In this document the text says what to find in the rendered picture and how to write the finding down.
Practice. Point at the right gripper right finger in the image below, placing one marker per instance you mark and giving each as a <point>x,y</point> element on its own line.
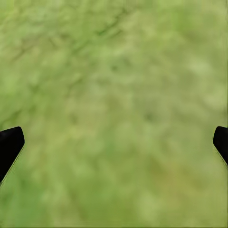
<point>220,141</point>

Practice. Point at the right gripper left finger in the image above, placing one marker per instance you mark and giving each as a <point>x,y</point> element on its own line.
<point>11,142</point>

